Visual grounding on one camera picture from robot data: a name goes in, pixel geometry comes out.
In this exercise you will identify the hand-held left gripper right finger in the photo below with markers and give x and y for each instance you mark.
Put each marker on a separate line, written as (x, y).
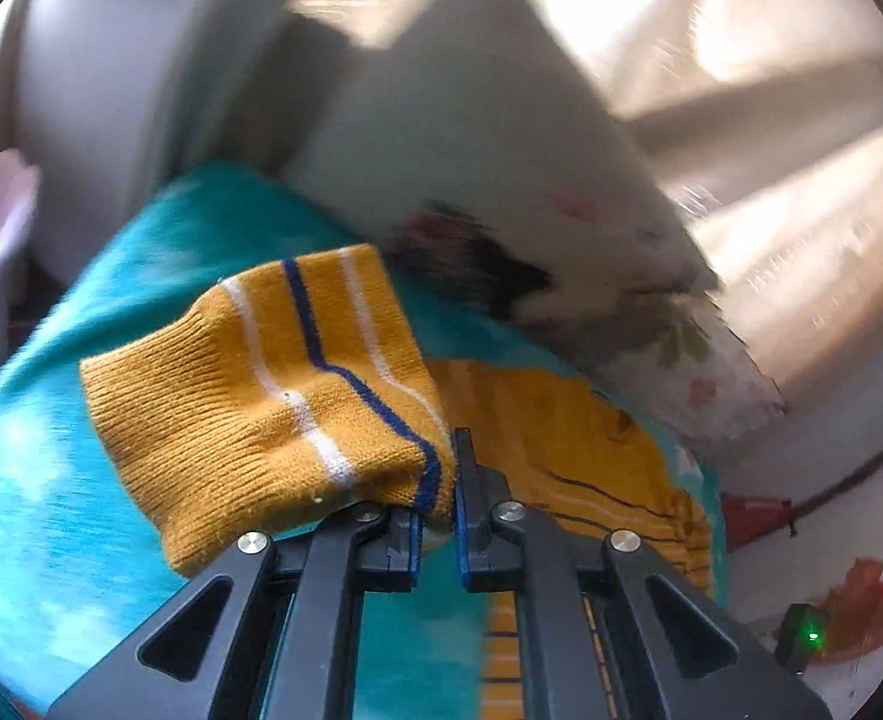
(465, 532)

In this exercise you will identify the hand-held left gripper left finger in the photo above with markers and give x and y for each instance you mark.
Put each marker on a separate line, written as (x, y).
(410, 540)

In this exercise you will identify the yellow striped sock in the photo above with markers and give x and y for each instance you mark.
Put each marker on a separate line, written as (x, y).
(261, 405)

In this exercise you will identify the white floral bedsheet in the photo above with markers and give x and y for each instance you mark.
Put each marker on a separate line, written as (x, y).
(824, 540)

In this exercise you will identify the teal yellow printed cloth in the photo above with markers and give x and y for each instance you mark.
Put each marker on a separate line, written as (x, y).
(74, 502)

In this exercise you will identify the white floral pillow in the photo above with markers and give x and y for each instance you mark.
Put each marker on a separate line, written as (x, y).
(531, 165)

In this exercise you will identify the beige curtain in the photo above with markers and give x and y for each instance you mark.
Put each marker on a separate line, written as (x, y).
(771, 127)

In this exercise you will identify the white headboard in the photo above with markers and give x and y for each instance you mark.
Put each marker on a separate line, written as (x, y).
(89, 112)

